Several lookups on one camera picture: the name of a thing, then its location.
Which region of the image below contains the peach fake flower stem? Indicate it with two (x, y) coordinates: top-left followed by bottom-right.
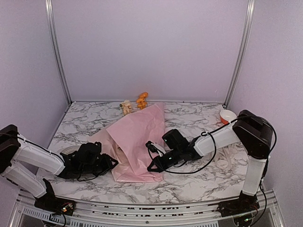
(120, 100), (133, 116)

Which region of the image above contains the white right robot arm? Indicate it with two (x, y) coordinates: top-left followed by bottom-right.
(151, 110), (277, 212)

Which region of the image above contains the aluminium front rail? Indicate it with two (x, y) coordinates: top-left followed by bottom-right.
(8, 190), (285, 227)

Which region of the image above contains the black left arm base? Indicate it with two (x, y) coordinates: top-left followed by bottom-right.
(34, 179), (76, 216)

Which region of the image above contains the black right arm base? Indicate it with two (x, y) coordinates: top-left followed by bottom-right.
(217, 191), (260, 217)

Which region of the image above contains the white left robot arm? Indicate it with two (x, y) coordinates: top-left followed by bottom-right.
(4, 125), (164, 203)

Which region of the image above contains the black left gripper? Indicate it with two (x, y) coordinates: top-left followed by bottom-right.
(80, 153), (118, 177)

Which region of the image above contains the pink wrapping paper sheet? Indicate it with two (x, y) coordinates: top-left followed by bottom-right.
(88, 103), (165, 183)

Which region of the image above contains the orange fake flower stem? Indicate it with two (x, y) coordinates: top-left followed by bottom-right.
(136, 92), (148, 110)

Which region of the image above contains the orange bowl white inside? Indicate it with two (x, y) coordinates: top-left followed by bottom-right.
(219, 109), (237, 125)

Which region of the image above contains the cream printed ribbon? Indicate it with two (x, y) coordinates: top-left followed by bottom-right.
(214, 143), (247, 171)

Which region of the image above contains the aluminium frame post left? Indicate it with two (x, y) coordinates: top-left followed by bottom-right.
(45, 0), (72, 105)

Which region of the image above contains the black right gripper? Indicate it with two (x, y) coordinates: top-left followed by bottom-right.
(148, 148), (182, 174)

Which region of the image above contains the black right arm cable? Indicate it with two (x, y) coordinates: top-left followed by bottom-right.
(145, 115), (277, 175)

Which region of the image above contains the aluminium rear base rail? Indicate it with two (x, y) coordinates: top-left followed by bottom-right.
(71, 99), (224, 105)

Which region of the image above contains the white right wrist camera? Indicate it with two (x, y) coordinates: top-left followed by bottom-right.
(145, 141), (166, 157)

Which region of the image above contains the aluminium frame post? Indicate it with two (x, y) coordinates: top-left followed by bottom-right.
(224, 0), (256, 107)
(45, 0), (72, 105)

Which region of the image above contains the aluminium frame post right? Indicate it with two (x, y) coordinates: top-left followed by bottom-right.
(224, 0), (256, 107)

